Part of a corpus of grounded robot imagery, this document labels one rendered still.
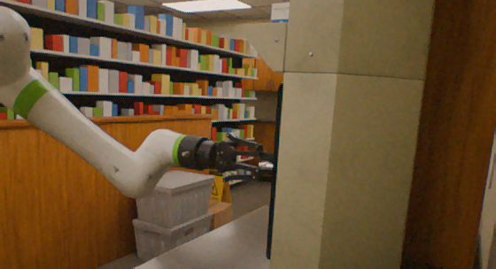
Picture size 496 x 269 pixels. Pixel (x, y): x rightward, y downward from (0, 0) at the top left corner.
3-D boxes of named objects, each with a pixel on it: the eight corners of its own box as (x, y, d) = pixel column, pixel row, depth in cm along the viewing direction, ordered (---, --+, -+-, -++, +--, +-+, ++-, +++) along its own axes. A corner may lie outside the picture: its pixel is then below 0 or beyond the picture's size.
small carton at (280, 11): (298, 33, 96) (300, 6, 95) (290, 29, 91) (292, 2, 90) (279, 34, 98) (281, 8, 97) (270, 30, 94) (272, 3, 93)
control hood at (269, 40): (330, 80, 111) (333, 42, 109) (283, 72, 83) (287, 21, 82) (290, 80, 117) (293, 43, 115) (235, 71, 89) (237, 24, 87)
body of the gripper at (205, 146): (196, 171, 107) (226, 176, 102) (197, 138, 106) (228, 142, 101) (211, 168, 113) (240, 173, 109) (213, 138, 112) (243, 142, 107)
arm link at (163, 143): (152, 119, 119) (165, 149, 126) (127, 146, 111) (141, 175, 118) (191, 124, 112) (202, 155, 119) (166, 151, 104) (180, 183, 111)
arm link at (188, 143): (199, 134, 116) (197, 166, 117) (174, 134, 106) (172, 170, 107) (217, 136, 113) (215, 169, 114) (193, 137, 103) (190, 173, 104)
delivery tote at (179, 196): (214, 212, 356) (216, 176, 350) (171, 231, 304) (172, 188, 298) (176, 204, 376) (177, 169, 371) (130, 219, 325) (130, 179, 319)
